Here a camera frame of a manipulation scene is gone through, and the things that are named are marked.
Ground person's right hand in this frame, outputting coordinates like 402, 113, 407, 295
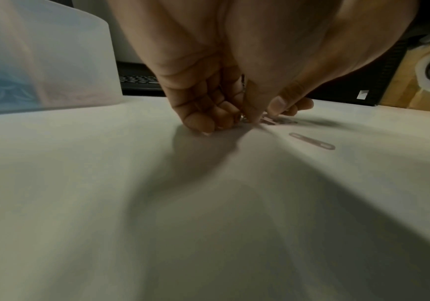
266, 0, 420, 118

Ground person's left hand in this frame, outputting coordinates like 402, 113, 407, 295
107, 0, 344, 132

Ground black keyboard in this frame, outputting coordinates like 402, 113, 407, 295
116, 60, 167, 96

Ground pile of blue pink paperclips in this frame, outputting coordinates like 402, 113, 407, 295
240, 116, 336, 151

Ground white table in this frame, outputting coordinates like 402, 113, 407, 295
0, 95, 430, 301

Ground sorted blue clips heap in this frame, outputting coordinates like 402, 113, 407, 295
0, 62, 41, 114

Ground black laptop with sticker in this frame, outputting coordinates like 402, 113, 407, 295
306, 41, 409, 107

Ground translucent plastic container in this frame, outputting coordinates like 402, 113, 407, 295
0, 0, 124, 116

